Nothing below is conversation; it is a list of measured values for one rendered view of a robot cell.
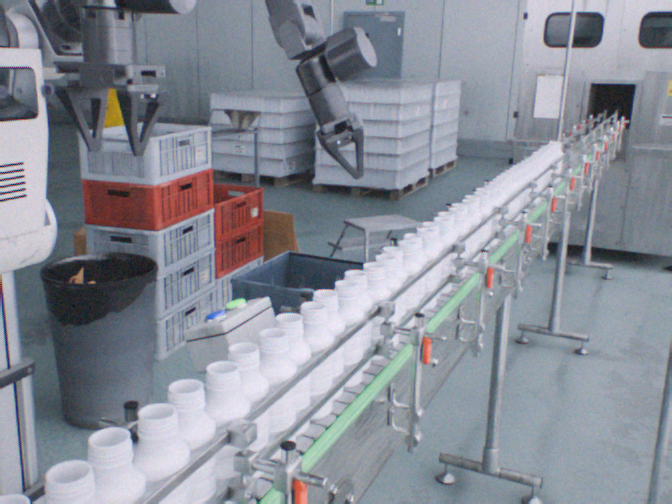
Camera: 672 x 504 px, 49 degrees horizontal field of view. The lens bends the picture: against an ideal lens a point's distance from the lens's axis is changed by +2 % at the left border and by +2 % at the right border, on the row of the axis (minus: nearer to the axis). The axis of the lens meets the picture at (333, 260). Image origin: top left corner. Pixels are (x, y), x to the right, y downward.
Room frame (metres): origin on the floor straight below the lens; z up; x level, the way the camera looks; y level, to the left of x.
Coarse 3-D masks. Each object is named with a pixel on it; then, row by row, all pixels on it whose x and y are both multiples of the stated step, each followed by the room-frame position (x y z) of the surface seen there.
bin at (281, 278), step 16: (288, 256) 2.05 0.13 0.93; (304, 256) 2.03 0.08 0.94; (320, 256) 2.01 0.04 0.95; (256, 272) 1.88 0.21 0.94; (272, 272) 1.96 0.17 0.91; (288, 272) 2.05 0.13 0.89; (304, 272) 2.03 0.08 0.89; (320, 272) 2.01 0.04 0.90; (336, 272) 1.99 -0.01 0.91; (240, 288) 1.76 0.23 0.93; (256, 288) 1.74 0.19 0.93; (272, 288) 1.72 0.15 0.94; (288, 288) 1.71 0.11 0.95; (304, 288) 2.03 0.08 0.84; (320, 288) 2.01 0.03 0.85; (272, 304) 1.73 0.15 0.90; (288, 304) 1.71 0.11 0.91
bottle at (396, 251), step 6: (384, 252) 1.29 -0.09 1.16; (390, 252) 1.28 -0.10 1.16; (396, 252) 1.28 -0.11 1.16; (402, 252) 1.30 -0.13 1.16; (396, 258) 1.28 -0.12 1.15; (396, 270) 1.28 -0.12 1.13; (402, 270) 1.29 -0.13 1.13; (402, 276) 1.28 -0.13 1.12; (402, 282) 1.28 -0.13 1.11; (402, 294) 1.28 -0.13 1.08; (402, 300) 1.28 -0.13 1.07; (402, 306) 1.28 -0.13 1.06; (402, 312) 1.28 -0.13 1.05; (402, 318) 1.28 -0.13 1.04
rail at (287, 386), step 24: (576, 144) 4.07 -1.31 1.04; (432, 264) 1.39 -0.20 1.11; (408, 288) 1.26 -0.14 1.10; (312, 360) 0.90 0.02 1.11; (360, 360) 1.06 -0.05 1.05; (288, 384) 0.83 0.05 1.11; (336, 384) 0.97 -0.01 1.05; (264, 408) 0.78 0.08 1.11; (312, 408) 0.90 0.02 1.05; (288, 432) 0.84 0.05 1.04; (264, 456) 0.78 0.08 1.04; (168, 480) 0.62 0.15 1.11
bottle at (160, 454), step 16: (144, 416) 0.66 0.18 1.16; (160, 416) 0.67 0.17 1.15; (176, 416) 0.66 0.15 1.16; (144, 432) 0.64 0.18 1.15; (160, 432) 0.64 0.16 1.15; (176, 432) 0.65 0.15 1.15; (144, 448) 0.64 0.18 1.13; (160, 448) 0.64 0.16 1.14; (176, 448) 0.65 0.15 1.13; (144, 464) 0.63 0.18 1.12; (160, 464) 0.63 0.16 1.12; (176, 464) 0.63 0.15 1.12; (160, 480) 0.63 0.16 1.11; (176, 496) 0.63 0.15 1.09
